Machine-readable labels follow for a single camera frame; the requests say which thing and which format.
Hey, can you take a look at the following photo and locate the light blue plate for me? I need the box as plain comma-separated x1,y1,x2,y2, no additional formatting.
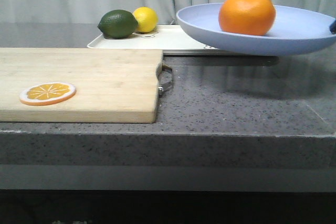
176,3,335,56

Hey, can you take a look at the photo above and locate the green lime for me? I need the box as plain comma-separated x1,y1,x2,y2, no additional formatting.
98,9,138,39

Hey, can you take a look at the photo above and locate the yellow lemon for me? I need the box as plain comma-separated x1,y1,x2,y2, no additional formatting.
133,7,159,33

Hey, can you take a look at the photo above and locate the dark blue gripper fingertip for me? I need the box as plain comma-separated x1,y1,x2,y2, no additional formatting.
329,19,336,34

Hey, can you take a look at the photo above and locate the orange fruit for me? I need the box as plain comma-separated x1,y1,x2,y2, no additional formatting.
218,0,276,36

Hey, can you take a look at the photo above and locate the metal cutting board handle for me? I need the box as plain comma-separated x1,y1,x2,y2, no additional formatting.
157,62,174,97

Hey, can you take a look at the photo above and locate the wooden cutting board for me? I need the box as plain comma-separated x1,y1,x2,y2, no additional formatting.
1,48,163,123

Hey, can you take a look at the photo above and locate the orange slice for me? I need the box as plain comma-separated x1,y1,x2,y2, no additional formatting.
19,82,77,106

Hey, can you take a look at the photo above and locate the cream white tray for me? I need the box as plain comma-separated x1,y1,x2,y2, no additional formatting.
86,24,253,56

